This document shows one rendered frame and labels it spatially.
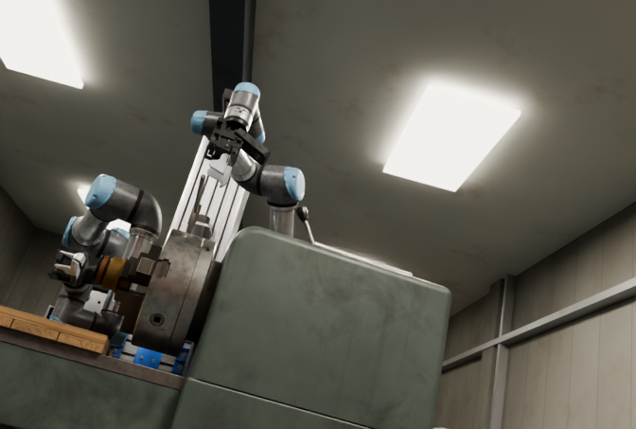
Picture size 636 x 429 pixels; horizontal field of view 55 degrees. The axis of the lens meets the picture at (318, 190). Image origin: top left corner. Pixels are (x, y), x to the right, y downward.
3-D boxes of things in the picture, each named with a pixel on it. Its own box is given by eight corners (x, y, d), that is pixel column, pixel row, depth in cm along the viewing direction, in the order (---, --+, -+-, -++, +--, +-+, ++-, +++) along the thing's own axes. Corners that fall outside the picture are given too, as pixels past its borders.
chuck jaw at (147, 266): (167, 276, 159) (170, 260, 149) (161, 294, 156) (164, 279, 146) (125, 263, 157) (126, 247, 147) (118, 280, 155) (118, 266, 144)
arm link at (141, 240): (167, 208, 207) (115, 350, 186) (137, 195, 203) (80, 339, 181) (178, 199, 198) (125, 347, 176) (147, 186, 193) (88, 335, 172)
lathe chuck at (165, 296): (166, 350, 172) (202, 244, 180) (164, 358, 142) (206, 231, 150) (134, 341, 171) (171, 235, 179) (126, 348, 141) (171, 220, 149)
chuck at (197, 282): (177, 353, 173) (213, 248, 181) (178, 362, 143) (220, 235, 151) (166, 350, 172) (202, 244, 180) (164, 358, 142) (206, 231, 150)
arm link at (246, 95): (264, 101, 179) (258, 79, 173) (256, 128, 172) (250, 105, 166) (238, 101, 181) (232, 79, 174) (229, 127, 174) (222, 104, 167)
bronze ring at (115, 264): (138, 266, 165) (105, 257, 164) (138, 258, 157) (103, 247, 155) (126, 299, 161) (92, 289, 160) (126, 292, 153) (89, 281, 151)
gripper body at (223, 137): (203, 161, 161) (215, 129, 169) (234, 171, 163) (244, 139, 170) (208, 143, 156) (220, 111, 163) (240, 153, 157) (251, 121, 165)
